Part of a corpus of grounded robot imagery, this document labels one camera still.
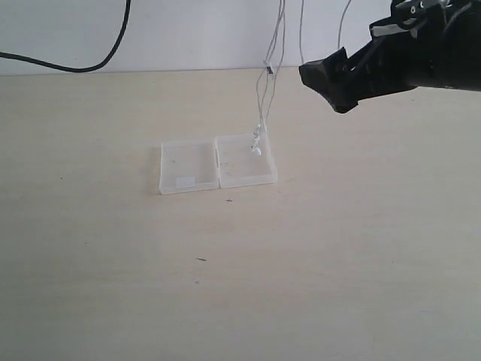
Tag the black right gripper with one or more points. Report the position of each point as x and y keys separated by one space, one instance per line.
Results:
x=399 y=43

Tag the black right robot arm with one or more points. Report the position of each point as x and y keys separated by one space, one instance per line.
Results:
x=455 y=62

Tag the clear plastic hinged case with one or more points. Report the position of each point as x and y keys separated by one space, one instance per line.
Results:
x=223 y=162

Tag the white wired earphones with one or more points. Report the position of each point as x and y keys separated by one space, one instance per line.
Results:
x=267 y=80

